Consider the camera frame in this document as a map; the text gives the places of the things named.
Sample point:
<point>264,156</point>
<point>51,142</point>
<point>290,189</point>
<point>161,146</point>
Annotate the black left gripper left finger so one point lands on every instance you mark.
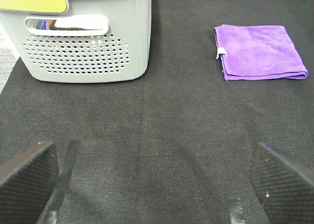
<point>33,182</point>

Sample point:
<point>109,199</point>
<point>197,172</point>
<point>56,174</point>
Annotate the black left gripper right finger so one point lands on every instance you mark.
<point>271,185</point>

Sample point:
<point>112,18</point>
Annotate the purple microfibre towel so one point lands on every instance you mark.
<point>258,53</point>

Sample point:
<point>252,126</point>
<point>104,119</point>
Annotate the dark grey table mat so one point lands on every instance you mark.
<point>173,145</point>

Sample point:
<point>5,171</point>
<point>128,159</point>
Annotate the grey perforated plastic basket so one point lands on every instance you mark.
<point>93,41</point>

